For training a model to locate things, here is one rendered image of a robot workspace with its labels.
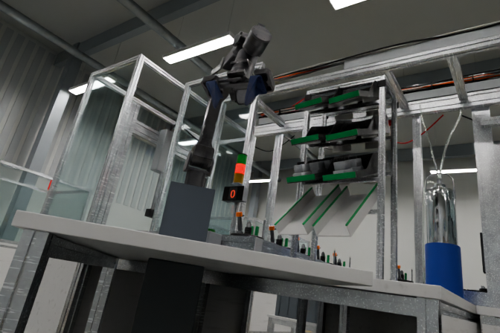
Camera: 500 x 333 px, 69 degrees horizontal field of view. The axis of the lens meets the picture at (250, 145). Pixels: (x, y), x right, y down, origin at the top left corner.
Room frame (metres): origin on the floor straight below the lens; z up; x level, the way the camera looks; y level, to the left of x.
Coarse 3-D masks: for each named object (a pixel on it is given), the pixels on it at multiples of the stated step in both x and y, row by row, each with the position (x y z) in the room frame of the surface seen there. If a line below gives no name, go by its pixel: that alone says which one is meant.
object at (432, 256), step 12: (432, 252) 1.75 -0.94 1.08; (444, 252) 1.71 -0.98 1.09; (456, 252) 1.71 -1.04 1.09; (432, 264) 1.75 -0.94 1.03; (444, 264) 1.72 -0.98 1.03; (456, 264) 1.71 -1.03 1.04; (432, 276) 1.75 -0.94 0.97; (444, 276) 1.72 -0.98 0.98; (456, 276) 1.71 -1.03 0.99; (456, 288) 1.71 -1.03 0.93
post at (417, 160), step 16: (416, 128) 2.10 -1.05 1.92; (416, 144) 2.10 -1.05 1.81; (416, 160) 2.10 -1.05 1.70; (416, 176) 2.10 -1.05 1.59; (416, 192) 2.10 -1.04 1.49; (416, 208) 2.10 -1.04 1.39; (416, 224) 2.10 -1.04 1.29; (416, 240) 2.10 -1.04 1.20; (416, 256) 2.10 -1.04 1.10; (416, 272) 2.11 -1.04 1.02
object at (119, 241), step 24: (24, 216) 0.69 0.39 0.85; (48, 216) 0.69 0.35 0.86; (72, 240) 0.85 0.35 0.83; (96, 240) 0.72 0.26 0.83; (120, 240) 0.71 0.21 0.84; (144, 240) 0.71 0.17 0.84; (168, 240) 0.72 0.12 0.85; (192, 240) 0.73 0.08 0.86; (192, 264) 1.08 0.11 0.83; (216, 264) 0.88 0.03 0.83; (240, 264) 0.74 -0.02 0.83; (264, 264) 0.74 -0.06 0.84; (288, 264) 0.75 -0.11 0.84; (312, 264) 0.76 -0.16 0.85
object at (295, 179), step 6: (336, 156) 1.34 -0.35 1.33; (342, 156) 1.36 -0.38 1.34; (348, 156) 1.39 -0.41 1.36; (330, 168) 1.31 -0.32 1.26; (312, 174) 1.25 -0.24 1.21; (318, 174) 1.26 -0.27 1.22; (324, 174) 1.29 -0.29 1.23; (288, 180) 1.34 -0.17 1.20; (294, 180) 1.32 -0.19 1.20; (300, 180) 1.30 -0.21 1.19; (306, 180) 1.28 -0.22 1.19; (312, 180) 1.26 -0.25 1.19
